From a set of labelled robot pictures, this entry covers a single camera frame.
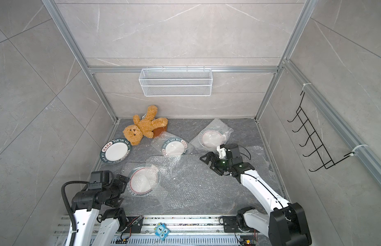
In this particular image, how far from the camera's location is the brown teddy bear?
3.38 feet

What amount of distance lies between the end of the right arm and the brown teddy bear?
1.52ft

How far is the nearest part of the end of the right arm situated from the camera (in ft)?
1.98
